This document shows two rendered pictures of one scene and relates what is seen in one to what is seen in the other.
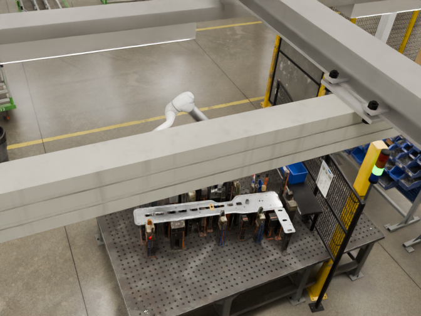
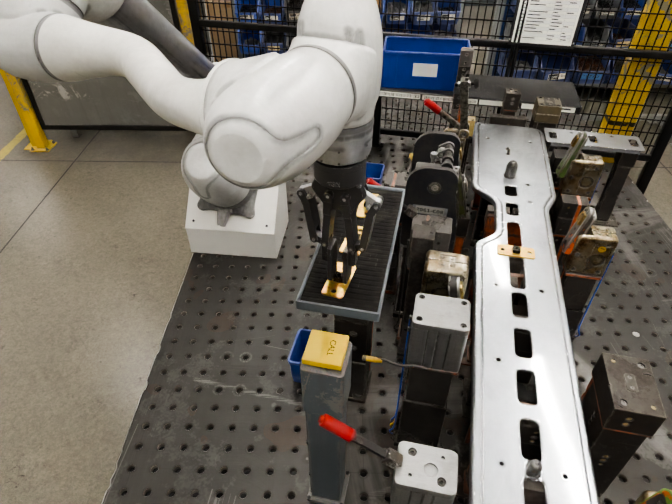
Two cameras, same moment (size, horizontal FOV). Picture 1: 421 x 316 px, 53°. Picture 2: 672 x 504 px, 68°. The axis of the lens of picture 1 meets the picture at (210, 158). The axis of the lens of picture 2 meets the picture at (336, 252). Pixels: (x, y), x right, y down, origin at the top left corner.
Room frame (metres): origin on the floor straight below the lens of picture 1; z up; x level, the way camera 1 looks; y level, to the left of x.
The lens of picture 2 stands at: (2.60, 0.92, 1.76)
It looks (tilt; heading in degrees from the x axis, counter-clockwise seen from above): 41 degrees down; 300
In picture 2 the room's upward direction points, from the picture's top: straight up
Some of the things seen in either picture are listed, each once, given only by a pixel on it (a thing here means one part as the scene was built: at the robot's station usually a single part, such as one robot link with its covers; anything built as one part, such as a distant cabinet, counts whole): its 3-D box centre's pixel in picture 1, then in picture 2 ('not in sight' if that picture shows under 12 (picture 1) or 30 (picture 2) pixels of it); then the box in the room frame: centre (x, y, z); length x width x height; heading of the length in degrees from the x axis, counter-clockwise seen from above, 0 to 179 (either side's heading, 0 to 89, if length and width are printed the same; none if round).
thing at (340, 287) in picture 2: not in sight; (339, 277); (2.91, 0.38, 1.17); 0.08 x 0.04 x 0.01; 101
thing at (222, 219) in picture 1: (221, 229); (574, 285); (2.53, -0.17, 0.87); 0.12 x 0.09 x 0.35; 17
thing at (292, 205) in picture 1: (289, 215); (535, 150); (2.77, -0.80, 0.88); 0.08 x 0.08 x 0.36; 17
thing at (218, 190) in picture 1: (216, 194); (427, 232); (2.90, -0.09, 0.94); 0.18 x 0.13 x 0.49; 107
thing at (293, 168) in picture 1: (292, 168); (424, 63); (3.23, -0.83, 1.09); 0.30 x 0.17 x 0.13; 22
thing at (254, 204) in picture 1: (209, 208); (519, 259); (2.67, -0.04, 1.00); 1.38 x 0.22 x 0.02; 107
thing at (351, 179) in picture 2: not in sight; (339, 181); (2.91, 0.38, 1.36); 0.08 x 0.07 x 0.09; 11
